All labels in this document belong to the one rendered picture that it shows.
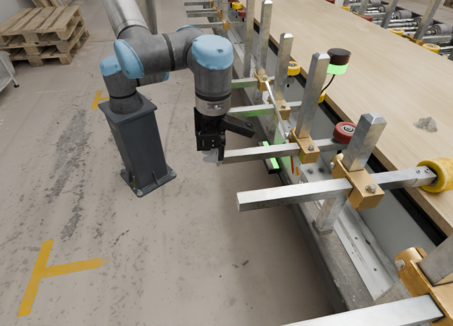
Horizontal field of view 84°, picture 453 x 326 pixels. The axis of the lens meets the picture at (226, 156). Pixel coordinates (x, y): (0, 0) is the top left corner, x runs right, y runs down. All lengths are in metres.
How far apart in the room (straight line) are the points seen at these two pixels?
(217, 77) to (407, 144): 0.61
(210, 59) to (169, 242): 1.23
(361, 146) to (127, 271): 1.34
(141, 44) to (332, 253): 0.74
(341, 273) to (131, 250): 1.18
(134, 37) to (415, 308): 0.74
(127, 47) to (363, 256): 0.89
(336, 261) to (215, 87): 0.57
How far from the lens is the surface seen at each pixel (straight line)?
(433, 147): 0.96
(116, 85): 1.48
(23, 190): 2.30
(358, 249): 0.96
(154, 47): 0.66
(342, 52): 0.77
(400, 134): 0.96
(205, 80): 0.59
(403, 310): 0.51
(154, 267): 1.56
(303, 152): 0.82
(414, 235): 0.87
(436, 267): 0.53
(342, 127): 0.89
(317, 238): 0.83
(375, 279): 0.93
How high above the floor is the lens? 1.39
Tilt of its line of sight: 43 degrees down
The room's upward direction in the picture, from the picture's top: straight up
